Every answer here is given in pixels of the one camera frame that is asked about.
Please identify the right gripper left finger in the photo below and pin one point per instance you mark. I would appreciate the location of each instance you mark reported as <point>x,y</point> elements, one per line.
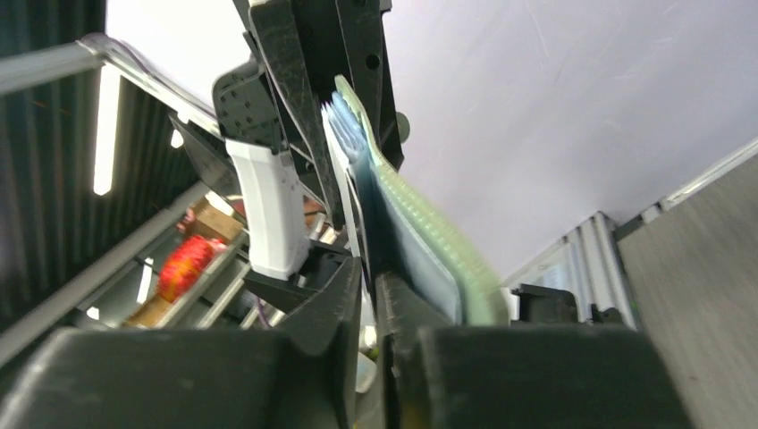
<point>299,374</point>

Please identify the metal shelf rack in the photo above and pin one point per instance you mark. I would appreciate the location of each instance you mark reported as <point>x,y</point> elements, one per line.
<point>182,280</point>

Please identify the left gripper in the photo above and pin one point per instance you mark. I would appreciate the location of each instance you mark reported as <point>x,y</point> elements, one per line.
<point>304,45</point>

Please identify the cardboard box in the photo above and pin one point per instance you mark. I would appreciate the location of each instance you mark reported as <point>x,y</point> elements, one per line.
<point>211,223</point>

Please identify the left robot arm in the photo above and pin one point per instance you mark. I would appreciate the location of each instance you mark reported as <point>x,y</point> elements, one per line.
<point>268,113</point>

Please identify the green card holder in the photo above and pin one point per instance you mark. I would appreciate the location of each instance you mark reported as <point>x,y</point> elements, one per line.
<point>400,228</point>

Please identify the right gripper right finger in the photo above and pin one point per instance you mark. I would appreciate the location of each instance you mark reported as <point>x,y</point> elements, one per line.
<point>439,375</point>

